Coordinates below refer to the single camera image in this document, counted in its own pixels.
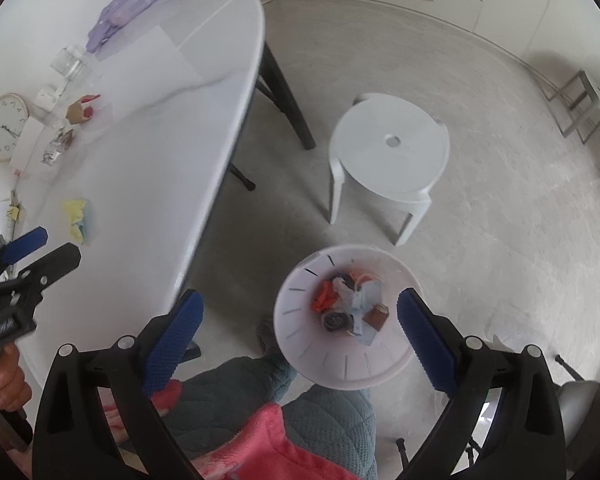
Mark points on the brown printed small carton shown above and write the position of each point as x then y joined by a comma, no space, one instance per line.
376,317

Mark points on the white plastic bag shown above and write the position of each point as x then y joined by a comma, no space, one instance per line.
342,290

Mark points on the round white wall clock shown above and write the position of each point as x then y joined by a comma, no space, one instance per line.
5,127

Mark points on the white trash bin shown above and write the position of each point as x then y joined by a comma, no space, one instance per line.
325,360

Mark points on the yellow paper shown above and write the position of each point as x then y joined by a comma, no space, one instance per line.
75,215

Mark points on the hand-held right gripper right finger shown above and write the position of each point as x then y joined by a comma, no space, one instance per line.
425,340

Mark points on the pink fleece jacket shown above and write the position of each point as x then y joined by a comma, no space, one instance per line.
260,445

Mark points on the black table leg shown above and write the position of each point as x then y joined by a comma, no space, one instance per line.
290,105
242,177

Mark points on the brown paper pack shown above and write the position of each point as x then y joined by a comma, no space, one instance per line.
77,112

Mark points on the clear glass cup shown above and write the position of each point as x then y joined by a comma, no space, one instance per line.
70,62

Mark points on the yellow binder clips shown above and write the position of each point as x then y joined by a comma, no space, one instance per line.
14,211

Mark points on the red paper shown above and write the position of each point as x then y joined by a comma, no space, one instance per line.
325,295

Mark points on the white plastic stool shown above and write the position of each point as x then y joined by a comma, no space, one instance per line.
390,160

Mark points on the blue face mask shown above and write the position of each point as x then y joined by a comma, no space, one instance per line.
365,297

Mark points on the clear printed wrapper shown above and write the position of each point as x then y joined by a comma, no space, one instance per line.
54,151

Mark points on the purple backpack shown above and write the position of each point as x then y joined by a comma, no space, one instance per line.
130,0

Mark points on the teal quilted pants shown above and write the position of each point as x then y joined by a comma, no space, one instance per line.
325,420

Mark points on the person's left hand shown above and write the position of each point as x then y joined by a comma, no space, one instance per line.
7,385

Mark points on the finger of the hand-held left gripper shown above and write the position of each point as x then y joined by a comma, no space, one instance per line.
27,245
55,262

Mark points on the white card box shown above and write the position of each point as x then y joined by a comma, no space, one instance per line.
27,147

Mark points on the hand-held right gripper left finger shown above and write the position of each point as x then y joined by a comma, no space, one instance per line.
177,340

